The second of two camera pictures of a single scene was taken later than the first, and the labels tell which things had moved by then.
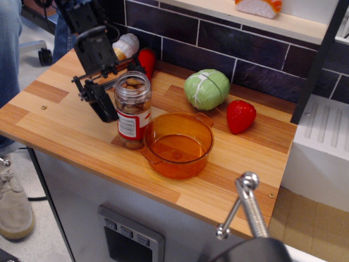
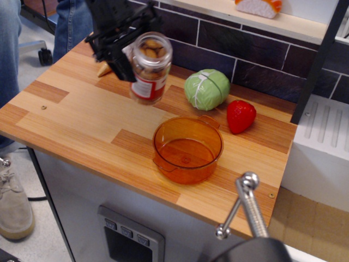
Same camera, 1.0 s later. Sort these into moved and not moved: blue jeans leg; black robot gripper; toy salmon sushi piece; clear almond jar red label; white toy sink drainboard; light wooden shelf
Moved: clear almond jar red label; black robot gripper
Not moved: blue jeans leg; toy salmon sushi piece; light wooden shelf; white toy sink drainboard
